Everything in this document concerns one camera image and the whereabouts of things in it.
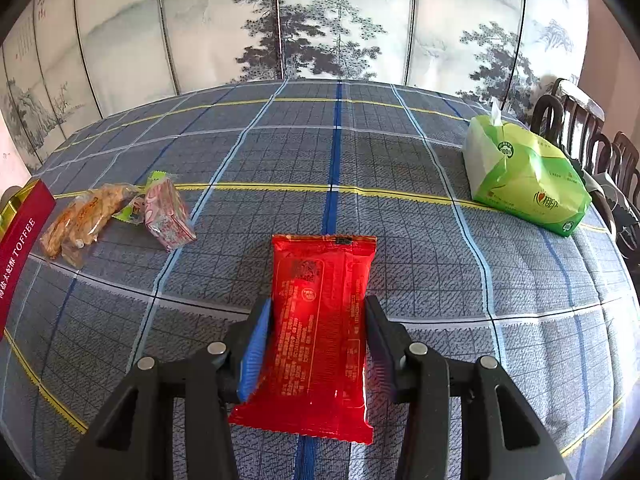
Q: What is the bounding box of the red foil snack packet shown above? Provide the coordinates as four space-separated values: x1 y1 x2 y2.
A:
230 234 376 444

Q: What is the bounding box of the blue plaid tablecloth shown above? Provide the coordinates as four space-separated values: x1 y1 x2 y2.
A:
1 81 639 479

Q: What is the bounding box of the pink white snack packet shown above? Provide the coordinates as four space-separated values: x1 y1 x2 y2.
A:
144 174 196 252

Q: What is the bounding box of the green cartoon candy packet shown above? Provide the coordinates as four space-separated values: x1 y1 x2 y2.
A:
112 170 172 226

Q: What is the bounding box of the left fried twist snack bag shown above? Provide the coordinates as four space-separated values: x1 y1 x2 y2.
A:
40 190 96 260

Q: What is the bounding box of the fried twist snack bag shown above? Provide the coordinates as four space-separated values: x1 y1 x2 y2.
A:
40 190 96 260
61 183 138 269

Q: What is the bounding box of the right fried twist snack bag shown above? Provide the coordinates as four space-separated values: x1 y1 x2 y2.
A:
61 183 138 269

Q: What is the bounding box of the gold red toffee tin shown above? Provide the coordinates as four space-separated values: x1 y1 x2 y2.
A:
0 180 55 330

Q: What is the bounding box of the green tissue pack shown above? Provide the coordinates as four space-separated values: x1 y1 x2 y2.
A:
463 106 591 237

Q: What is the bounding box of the dark wooden chair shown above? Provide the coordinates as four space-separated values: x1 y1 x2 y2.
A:
532 78 639 266

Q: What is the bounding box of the painted folding screen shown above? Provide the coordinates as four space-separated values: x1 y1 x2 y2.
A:
1 0 589 169

